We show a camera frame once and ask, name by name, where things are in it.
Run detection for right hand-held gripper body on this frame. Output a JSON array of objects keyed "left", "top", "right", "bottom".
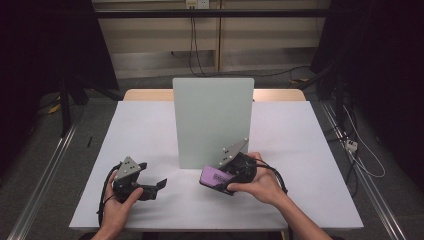
[{"left": 217, "top": 137, "right": 259, "bottom": 185}]

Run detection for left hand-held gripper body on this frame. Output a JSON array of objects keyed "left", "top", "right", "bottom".
[{"left": 112, "top": 155, "right": 160, "bottom": 204}]

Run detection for purple whiteboard eraser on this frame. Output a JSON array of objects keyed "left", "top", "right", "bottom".
[{"left": 198, "top": 165, "right": 236, "bottom": 196}]

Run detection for glass whiteboard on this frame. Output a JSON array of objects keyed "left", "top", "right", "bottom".
[{"left": 172, "top": 77, "right": 255, "bottom": 170}]

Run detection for person's right hand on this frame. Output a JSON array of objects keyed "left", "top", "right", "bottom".
[{"left": 227, "top": 151, "right": 290, "bottom": 206}]

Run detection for person's left hand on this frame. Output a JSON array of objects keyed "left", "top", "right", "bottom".
[{"left": 101, "top": 170, "right": 145, "bottom": 231}]

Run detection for white table cover board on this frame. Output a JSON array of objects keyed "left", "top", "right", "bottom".
[{"left": 68, "top": 100, "right": 365, "bottom": 232}]

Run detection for wooden table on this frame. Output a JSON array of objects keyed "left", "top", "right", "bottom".
[{"left": 122, "top": 88, "right": 307, "bottom": 103}]

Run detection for black metal stand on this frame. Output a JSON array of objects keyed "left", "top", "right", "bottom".
[{"left": 58, "top": 77, "right": 73, "bottom": 138}]

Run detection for white power strip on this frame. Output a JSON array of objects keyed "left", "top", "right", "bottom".
[{"left": 344, "top": 138, "right": 359, "bottom": 153}]

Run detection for black horizontal bar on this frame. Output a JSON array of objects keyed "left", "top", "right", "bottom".
[{"left": 94, "top": 8, "right": 332, "bottom": 19}]

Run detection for black curtain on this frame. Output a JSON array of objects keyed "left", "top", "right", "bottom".
[
  {"left": 309, "top": 0, "right": 424, "bottom": 189},
  {"left": 0, "top": 0, "right": 120, "bottom": 176}
]

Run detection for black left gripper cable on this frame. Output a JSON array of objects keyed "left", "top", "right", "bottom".
[{"left": 96, "top": 162, "right": 123, "bottom": 228}]

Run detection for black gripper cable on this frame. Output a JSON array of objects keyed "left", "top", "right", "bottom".
[
  {"left": 253, "top": 159, "right": 289, "bottom": 195},
  {"left": 96, "top": 162, "right": 123, "bottom": 228}
]

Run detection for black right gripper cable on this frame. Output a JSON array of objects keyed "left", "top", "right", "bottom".
[{"left": 253, "top": 159, "right": 289, "bottom": 195}]

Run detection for aluminium floor rail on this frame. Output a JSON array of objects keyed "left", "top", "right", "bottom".
[
  {"left": 320, "top": 100, "right": 408, "bottom": 240},
  {"left": 6, "top": 121, "right": 80, "bottom": 240}
]

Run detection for wooden vertical post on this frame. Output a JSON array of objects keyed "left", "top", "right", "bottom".
[{"left": 214, "top": 0, "right": 224, "bottom": 73}]

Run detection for black hanging cables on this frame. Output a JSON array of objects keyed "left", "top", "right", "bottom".
[{"left": 187, "top": 16, "right": 208, "bottom": 78}]

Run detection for white cable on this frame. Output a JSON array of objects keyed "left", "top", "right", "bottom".
[{"left": 342, "top": 104, "right": 387, "bottom": 179}]

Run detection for white wall socket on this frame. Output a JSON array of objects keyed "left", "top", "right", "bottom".
[{"left": 185, "top": 0, "right": 211, "bottom": 10}]

